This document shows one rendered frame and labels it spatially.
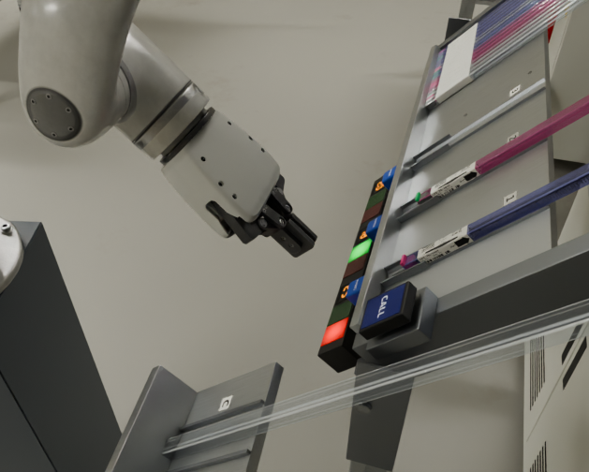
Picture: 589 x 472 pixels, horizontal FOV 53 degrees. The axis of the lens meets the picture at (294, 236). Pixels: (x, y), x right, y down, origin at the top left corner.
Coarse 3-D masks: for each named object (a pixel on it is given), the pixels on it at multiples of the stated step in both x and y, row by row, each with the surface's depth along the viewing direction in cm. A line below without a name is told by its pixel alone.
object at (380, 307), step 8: (400, 288) 51; (384, 296) 52; (392, 296) 51; (400, 296) 50; (368, 304) 53; (376, 304) 52; (384, 304) 51; (392, 304) 50; (400, 304) 49; (368, 312) 52; (376, 312) 51; (384, 312) 50; (392, 312) 49; (368, 320) 51; (376, 320) 50
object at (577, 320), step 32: (544, 320) 31; (576, 320) 29; (448, 352) 34; (480, 352) 32; (512, 352) 31; (352, 384) 38; (384, 384) 36; (416, 384) 35; (256, 416) 42; (288, 416) 40; (192, 448) 46
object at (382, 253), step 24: (432, 48) 104; (432, 72) 97; (408, 144) 81; (408, 168) 78; (408, 192) 75; (384, 216) 70; (384, 240) 67; (384, 264) 65; (384, 288) 63; (360, 312) 58
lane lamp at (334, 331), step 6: (336, 324) 67; (342, 324) 66; (330, 330) 68; (336, 330) 67; (342, 330) 66; (324, 336) 68; (330, 336) 67; (336, 336) 65; (342, 336) 65; (324, 342) 67; (330, 342) 66
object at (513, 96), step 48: (528, 48) 78; (480, 96) 79; (528, 96) 68; (432, 144) 78; (480, 144) 69; (480, 192) 61; (528, 192) 55; (432, 240) 62; (480, 240) 55; (528, 240) 50; (432, 288) 56
